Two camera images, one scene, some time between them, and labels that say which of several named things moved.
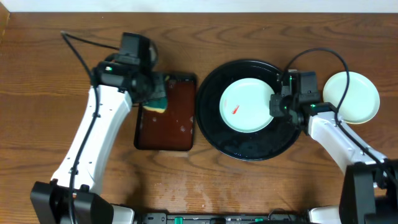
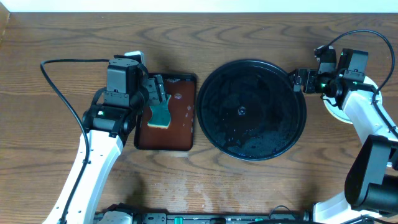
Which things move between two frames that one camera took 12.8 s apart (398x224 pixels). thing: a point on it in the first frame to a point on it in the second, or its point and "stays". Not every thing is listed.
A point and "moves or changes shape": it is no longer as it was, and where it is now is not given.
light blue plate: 245,105 to 339,113
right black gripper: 274,109 to 311,74
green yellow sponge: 159,105 moves or changes shape
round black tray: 273,140 stays
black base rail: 221,218 stays
